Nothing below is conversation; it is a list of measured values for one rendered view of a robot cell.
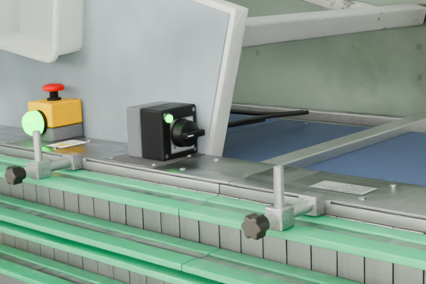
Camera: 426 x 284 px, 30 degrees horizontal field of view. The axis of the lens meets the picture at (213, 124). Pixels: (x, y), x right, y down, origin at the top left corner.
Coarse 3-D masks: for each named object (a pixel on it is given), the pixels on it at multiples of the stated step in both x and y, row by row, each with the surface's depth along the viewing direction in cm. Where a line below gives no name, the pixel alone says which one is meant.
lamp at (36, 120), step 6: (30, 114) 140; (36, 114) 140; (42, 114) 141; (24, 120) 141; (30, 120) 140; (36, 120) 140; (42, 120) 140; (24, 126) 141; (30, 126) 140; (36, 126) 140; (42, 126) 140; (30, 132) 140; (42, 132) 141
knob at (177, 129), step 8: (176, 120) 122; (184, 120) 122; (176, 128) 121; (184, 128) 121; (192, 128) 122; (176, 136) 121; (184, 136) 120; (192, 136) 121; (176, 144) 122; (184, 144) 121; (192, 144) 123
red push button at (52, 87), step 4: (48, 84) 143; (52, 84) 143; (56, 84) 143; (60, 84) 144; (44, 88) 142; (48, 88) 142; (52, 88) 142; (56, 88) 142; (60, 88) 143; (64, 88) 144; (52, 92) 143; (56, 92) 144; (52, 96) 144; (56, 96) 144
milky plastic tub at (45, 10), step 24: (0, 0) 150; (24, 0) 152; (48, 0) 147; (72, 0) 138; (0, 24) 152; (24, 24) 153; (48, 24) 148; (72, 24) 140; (0, 48) 147; (24, 48) 144; (48, 48) 144; (72, 48) 141
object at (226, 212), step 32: (0, 160) 137; (96, 192) 112; (128, 192) 111; (160, 192) 112; (192, 192) 110; (224, 224) 97; (320, 224) 94; (352, 224) 92; (384, 256) 82; (416, 256) 81
